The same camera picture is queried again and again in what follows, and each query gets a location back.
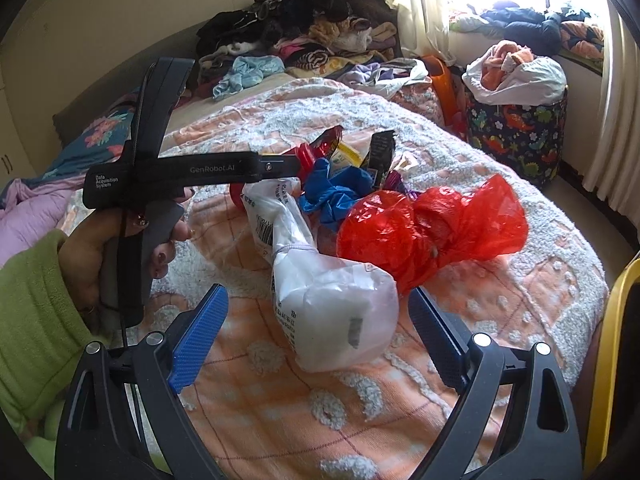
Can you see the white bag of clothes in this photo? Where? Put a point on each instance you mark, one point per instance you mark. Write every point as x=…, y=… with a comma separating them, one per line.
x=535, y=77

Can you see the purple snack wrapper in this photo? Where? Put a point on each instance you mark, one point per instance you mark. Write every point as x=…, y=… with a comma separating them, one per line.
x=396, y=181

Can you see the red snack wrapper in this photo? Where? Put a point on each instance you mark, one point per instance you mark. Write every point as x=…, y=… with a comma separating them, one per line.
x=327, y=142

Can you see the yellow chair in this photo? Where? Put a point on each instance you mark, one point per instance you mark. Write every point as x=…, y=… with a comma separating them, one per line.
x=612, y=340

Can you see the cream curtain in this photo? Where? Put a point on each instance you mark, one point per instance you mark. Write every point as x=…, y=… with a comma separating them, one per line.
x=425, y=5
x=617, y=110

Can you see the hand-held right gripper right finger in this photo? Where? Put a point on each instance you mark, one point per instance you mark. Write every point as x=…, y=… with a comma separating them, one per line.
x=435, y=340

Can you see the pink quilt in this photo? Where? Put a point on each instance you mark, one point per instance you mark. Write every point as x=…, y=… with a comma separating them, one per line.
x=30, y=215

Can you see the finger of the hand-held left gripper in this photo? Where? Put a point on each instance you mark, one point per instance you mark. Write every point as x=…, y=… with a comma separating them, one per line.
x=280, y=166

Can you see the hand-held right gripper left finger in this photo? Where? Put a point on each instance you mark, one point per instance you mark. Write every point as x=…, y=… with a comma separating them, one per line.
x=200, y=335

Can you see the red plastic bag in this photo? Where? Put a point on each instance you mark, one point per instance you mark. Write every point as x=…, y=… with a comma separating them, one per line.
x=430, y=225

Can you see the white plastic bag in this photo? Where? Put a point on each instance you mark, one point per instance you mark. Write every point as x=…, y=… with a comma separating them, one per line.
x=325, y=310

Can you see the black snack wrapper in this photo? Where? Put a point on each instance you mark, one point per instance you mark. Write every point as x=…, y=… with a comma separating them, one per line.
x=382, y=150

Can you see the clothes on window sill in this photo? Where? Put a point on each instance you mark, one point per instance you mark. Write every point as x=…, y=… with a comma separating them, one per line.
x=530, y=22

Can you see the dinosaur print fabric basket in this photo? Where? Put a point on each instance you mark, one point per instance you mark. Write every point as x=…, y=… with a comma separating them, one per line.
x=520, y=140

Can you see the light blue cloth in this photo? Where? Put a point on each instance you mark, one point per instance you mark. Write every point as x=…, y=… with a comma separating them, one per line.
x=250, y=72

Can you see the pile of clothes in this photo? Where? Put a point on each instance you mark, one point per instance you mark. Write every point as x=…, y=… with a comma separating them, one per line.
x=310, y=25

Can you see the peach and white tufted blanket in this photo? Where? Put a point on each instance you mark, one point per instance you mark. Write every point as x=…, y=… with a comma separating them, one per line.
x=300, y=420

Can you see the floral dark blue pillow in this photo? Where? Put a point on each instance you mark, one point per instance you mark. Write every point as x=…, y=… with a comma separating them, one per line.
x=95, y=140

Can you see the lilac and white cloth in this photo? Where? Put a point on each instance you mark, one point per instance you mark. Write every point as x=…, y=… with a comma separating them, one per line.
x=385, y=71

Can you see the person's left forearm green sleeve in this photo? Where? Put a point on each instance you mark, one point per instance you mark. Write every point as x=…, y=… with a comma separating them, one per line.
x=35, y=320

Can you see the person's left hand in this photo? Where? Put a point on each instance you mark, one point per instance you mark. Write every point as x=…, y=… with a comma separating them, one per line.
x=82, y=260

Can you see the orange plastic object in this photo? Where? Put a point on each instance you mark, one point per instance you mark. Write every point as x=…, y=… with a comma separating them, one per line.
x=442, y=90

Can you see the pink floral bed sheet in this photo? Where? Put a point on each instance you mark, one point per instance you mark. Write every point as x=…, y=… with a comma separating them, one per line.
x=420, y=100

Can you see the blue rubber glove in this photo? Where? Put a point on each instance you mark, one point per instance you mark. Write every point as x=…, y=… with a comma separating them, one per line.
x=340, y=185

